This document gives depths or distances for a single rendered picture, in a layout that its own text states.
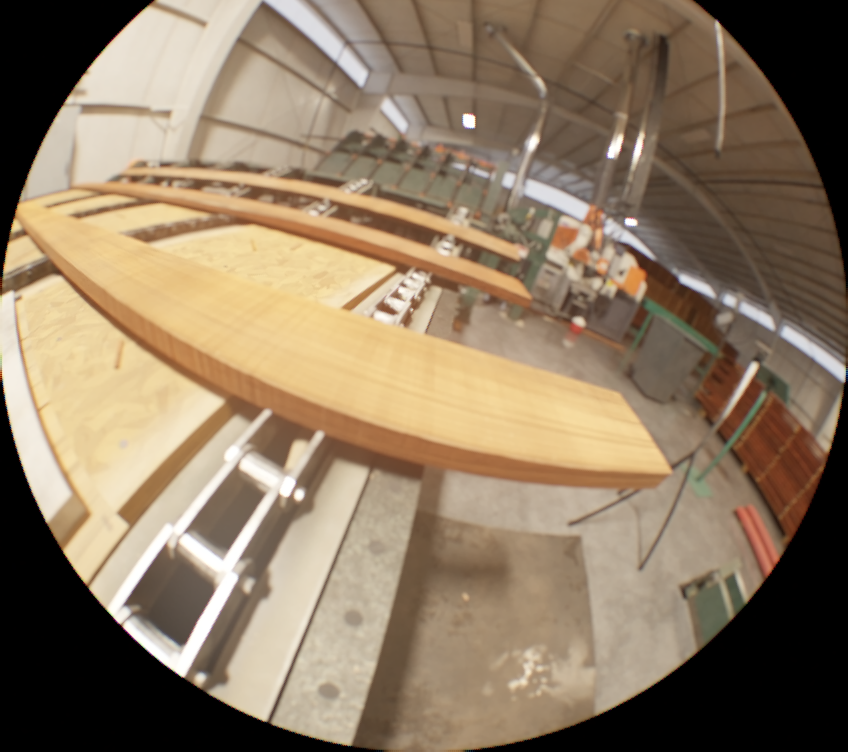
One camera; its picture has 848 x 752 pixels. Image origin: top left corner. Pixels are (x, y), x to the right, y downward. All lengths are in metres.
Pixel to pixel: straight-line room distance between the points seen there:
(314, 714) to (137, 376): 0.26
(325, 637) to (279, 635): 0.02
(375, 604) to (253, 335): 0.20
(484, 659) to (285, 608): 0.97
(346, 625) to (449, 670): 0.91
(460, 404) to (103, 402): 0.29
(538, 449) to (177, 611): 0.25
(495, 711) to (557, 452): 1.05
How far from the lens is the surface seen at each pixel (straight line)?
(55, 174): 5.54
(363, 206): 1.32
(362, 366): 0.21
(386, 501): 0.20
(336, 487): 0.20
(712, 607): 1.95
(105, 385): 0.29
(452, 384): 0.22
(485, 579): 1.15
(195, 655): 0.16
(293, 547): 0.19
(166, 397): 0.25
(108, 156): 6.37
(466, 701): 1.11
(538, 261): 3.52
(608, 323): 5.70
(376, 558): 0.19
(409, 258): 0.66
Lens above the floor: 1.00
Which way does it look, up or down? 24 degrees down
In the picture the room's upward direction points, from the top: 19 degrees clockwise
